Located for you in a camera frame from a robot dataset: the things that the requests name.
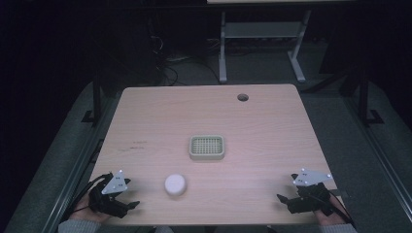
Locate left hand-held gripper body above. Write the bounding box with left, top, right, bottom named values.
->
left=87, top=169, right=131, bottom=219

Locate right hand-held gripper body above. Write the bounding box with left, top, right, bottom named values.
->
left=286, top=167, right=335, bottom=216

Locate person's left hand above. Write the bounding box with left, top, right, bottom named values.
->
left=75, top=193, right=112, bottom=224

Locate person's right hand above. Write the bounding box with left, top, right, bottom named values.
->
left=313, top=195, right=348, bottom=226

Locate green soap dish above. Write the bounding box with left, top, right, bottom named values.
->
left=189, top=134, right=226, bottom=161

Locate black metal stand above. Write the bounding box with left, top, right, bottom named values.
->
left=81, top=69, right=105, bottom=128
left=356, top=64, right=386, bottom=128

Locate white metal desk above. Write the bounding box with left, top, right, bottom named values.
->
left=206, top=0, right=358, bottom=84

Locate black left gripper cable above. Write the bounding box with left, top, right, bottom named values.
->
left=60, top=172, right=115, bottom=225

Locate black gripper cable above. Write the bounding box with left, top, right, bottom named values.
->
left=326, top=188, right=356, bottom=228
left=60, top=172, right=115, bottom=225

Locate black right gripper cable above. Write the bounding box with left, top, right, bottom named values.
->
left=326, top=188, right=356, bottom=228

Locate grey metal floor rail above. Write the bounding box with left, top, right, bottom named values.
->
left=341, top=95, right=412, bottom=212
left=40, top=96, right=122, bottom=233

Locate bundle of floor cables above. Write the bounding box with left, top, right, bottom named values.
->
left=149, top=33, right=222, bottom=86

